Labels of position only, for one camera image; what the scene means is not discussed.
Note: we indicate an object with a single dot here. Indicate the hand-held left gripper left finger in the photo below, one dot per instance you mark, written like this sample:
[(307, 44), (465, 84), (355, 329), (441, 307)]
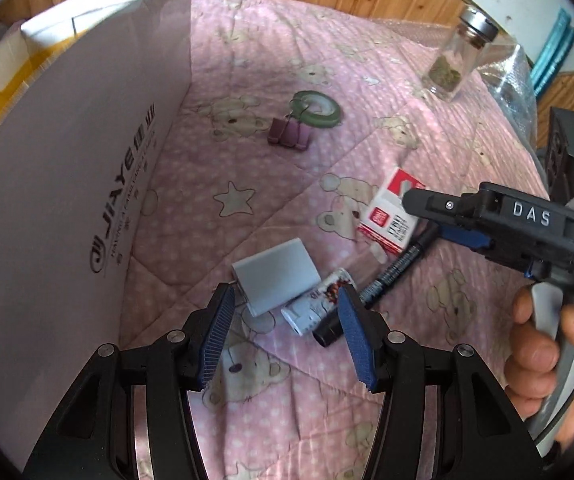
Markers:
[(214, 335)]

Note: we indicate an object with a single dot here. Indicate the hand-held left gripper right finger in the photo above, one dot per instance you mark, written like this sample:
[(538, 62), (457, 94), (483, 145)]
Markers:
[(357, 340)]

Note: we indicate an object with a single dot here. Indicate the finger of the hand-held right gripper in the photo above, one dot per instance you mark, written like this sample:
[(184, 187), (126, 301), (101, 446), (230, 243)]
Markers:
[(442, 204), (467, 239)]

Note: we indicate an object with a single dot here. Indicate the red and white staple box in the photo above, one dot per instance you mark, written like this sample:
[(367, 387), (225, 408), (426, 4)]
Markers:
[(389, 215)]

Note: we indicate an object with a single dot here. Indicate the small white printed tube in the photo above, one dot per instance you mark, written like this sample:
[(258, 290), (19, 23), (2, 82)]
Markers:
[(317, 302)]

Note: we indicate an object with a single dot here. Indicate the black marker pen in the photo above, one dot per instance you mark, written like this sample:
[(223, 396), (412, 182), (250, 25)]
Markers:
[(392, 272)]

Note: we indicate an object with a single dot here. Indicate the white charger adapter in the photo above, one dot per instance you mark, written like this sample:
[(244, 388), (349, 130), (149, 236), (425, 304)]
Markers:
[(279, 275)]

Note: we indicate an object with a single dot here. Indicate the green tape roll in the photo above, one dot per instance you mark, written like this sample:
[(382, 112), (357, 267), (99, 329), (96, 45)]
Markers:
[(329, 115)]

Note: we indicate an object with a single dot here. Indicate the pink binder clip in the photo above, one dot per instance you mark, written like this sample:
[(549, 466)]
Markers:
[(289, 134)]

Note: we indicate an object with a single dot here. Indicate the white cardboard box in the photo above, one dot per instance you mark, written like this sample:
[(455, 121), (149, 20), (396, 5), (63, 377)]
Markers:
[(67, 160)]

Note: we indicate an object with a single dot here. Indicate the person's right hand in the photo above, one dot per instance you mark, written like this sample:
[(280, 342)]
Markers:
[(527, 360)]

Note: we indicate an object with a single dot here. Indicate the clear bubble wrap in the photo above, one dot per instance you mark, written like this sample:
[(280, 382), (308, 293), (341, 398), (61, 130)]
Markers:
[(509, 90)]

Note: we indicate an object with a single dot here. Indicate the glass jar with silver lid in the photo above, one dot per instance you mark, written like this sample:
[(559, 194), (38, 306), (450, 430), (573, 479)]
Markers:
[(454, 60)]

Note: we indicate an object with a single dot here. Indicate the teal board edge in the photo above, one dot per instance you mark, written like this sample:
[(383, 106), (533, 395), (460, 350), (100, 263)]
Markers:
[(554, 50)]

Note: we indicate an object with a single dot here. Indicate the pink bear print blanket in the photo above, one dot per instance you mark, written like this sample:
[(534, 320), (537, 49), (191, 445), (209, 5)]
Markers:
[(267, 60)]

